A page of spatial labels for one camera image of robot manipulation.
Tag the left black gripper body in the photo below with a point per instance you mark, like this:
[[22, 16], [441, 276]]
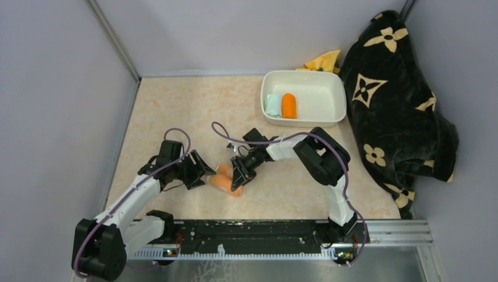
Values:
[[187, 170]]

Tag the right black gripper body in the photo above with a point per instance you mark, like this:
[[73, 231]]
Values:
[[251, 161]]

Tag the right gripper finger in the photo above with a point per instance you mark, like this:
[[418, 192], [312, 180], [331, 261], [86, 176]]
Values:
[[236, 170], [246, 177]]

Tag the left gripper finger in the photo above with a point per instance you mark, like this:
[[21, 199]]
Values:
[[202, 166], [192, 183]]

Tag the orange polka dot towel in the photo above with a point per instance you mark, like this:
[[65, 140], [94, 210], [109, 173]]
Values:
[[222, 179]]

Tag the light mint green towel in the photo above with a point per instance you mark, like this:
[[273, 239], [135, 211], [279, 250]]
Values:
[[273, 105]]

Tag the plain bright orange towel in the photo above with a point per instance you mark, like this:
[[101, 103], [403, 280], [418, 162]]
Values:
[[289, 106]]

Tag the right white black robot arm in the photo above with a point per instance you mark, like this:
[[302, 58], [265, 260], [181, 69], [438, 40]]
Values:
[[325, 160]]

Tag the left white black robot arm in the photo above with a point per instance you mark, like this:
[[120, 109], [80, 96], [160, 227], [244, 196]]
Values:
[[120, 210]]

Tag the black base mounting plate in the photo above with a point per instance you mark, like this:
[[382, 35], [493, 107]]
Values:
[[265, 238]]

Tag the white plastic bin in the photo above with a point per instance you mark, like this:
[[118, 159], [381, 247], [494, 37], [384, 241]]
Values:
[[320, 97]]

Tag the yellow towel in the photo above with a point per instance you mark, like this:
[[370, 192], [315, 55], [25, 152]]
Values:
[[327, 62]]

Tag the black floral blanket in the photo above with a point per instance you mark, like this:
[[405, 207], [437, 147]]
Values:
[[392, 112]]

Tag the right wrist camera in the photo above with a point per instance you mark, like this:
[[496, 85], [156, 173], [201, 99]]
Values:
[[233, 147]]

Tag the aluminium frame rail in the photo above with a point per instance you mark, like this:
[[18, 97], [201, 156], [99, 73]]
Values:
[[395, 234]]

